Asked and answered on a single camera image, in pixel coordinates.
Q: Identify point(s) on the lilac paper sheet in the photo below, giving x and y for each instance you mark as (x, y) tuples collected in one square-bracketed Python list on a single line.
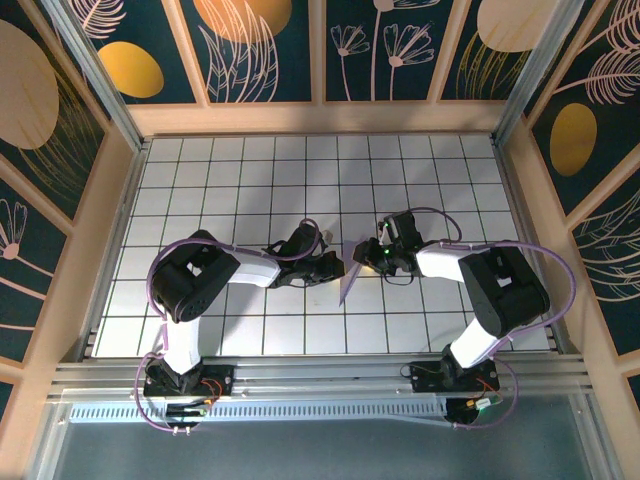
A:
[(348, 280)]

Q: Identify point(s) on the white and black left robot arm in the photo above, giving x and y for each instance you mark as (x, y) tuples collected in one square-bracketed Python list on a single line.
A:
[(255, 270)]

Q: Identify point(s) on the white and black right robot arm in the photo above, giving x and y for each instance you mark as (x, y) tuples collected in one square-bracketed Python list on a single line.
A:
[(445, 265)]

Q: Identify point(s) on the small circuit board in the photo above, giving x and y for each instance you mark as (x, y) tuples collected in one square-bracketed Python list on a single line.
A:
[(480, 404)]

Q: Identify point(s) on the black connector block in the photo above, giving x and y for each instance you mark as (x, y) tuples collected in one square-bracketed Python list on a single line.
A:
[(187, 410)]

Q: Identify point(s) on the aluminium mounting rail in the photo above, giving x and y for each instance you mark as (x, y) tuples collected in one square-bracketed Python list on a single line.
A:
[(325, 377)]

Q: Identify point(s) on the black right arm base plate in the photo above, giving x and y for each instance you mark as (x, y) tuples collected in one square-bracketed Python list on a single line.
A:
[(425, 380)]

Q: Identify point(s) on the aluminium table side rail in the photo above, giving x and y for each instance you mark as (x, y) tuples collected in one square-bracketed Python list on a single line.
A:
[(525, 225), (125, 210)]

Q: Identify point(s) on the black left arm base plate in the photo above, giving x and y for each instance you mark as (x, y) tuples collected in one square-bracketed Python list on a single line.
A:
[(220, 375)]

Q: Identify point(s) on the aluminium frame post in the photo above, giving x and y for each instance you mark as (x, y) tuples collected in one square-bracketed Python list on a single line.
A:
[(100, 80), (540, 65)]

